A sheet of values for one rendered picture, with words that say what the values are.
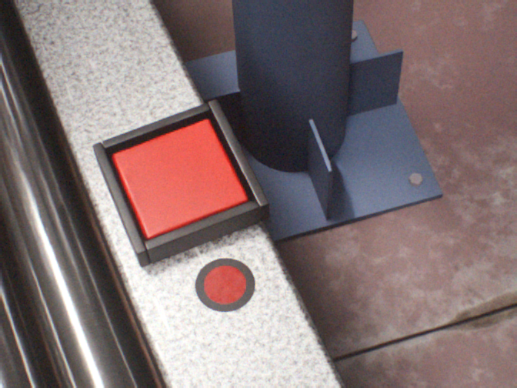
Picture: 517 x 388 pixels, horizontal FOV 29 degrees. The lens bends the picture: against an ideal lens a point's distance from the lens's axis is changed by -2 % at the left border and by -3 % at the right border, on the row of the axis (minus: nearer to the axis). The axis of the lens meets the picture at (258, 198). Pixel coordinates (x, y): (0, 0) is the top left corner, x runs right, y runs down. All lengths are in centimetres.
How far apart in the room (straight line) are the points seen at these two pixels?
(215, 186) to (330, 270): 102
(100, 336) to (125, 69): 18
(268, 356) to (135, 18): 24
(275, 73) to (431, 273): 40
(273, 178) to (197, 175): 108
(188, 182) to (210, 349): 9
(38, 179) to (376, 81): 112
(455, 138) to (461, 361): 40
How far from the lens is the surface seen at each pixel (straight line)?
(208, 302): 54
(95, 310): 55
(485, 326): 157
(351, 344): 153
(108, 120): 61
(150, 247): 54
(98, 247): 61
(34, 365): 55
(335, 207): 162
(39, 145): 61
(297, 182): 164
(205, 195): 56
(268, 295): 55
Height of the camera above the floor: 141
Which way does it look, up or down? 59 degrees down
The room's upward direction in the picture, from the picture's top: 3 degrees counter-clockwise
